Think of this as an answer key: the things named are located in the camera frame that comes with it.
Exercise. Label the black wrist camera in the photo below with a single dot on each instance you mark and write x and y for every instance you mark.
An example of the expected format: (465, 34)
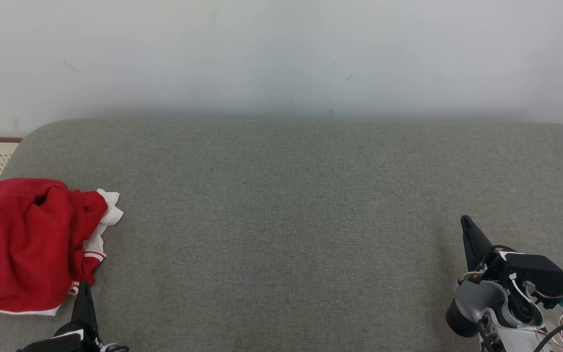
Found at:
(540, 276)
(52, 346)

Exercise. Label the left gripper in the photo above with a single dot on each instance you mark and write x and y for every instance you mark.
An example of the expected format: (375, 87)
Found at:
(91, 344)

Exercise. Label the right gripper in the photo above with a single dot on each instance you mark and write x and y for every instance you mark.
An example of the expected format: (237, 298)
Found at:
(489, 269)

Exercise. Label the red shorts white hem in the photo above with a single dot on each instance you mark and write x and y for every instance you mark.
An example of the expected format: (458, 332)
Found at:
(12, 244)

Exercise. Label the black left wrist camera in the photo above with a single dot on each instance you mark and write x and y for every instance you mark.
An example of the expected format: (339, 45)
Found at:
(52, 346)

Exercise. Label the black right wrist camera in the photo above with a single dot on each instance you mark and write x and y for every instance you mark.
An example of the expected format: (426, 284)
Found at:
(540, 276)

